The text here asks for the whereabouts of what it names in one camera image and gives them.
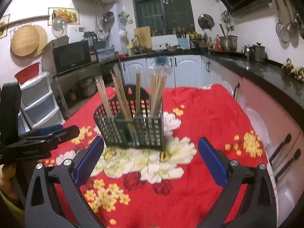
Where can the black microwave oven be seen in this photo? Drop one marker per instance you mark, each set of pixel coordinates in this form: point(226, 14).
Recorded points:
point(59, 59)

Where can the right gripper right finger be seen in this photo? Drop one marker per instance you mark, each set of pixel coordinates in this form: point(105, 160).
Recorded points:
point(258, 206)

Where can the wooden cutting board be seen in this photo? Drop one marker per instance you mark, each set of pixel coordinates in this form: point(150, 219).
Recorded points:
point(144, 36)

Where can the white plastic drawer unit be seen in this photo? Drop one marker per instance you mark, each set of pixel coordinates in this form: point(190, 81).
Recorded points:
point(39, 108)

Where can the grey lidded pot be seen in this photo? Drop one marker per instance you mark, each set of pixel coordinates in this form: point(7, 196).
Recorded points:
point(258, 52)

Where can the hanging pot lid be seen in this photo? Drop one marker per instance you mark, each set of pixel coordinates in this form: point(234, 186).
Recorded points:
point(205, 22)

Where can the garlic pile on counter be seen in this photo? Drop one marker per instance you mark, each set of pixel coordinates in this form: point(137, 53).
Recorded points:
point(295, 72)

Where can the steel cooking pot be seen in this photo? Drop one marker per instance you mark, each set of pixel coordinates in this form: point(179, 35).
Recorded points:
point(228, 43)

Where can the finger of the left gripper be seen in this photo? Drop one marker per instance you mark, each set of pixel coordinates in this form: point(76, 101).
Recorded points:
point(51, 129)
point(63, 135)

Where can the wooden chopstick pair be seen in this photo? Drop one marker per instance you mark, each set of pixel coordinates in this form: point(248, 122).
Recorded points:
point(102, 92)

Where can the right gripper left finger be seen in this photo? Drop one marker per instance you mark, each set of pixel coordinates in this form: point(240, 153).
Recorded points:
point(71, 175)

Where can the hanging mesh strainer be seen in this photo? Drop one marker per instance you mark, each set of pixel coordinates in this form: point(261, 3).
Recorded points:
point(281, 28)

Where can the dark green utensil basket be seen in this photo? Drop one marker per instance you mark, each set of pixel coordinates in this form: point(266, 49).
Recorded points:
point(143, 131)

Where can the left hand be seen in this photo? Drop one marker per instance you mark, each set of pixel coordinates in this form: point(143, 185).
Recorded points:
point(8, 172)

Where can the glass lid on wall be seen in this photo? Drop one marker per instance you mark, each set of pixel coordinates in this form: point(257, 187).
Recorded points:
point(59, 27)

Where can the round bamboo board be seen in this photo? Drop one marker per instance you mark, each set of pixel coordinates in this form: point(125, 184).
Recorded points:
point(29, 40)

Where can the chopstick pair crossing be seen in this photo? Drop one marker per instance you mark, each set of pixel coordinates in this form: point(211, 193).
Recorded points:
point(157, 77)

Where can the hanging steel ladle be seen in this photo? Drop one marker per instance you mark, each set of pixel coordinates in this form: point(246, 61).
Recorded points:
point(291, 27)

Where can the fruit picture on wall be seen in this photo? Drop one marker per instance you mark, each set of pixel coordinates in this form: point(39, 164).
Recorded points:
point(68, 14)

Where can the black kitchen counter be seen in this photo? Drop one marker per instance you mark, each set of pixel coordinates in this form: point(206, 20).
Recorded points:
point(269, 76)

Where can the red floral table cloth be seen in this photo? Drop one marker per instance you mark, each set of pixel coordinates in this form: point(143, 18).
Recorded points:
point(173, 187)

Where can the green sleeve forearm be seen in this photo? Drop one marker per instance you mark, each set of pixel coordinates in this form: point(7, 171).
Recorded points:
point(12, 210)

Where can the dark kitchen window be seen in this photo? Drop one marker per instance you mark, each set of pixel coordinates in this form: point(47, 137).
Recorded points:
point(164, 15)

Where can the red plastic basin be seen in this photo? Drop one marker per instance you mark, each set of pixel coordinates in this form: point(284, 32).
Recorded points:
point(27, 73)

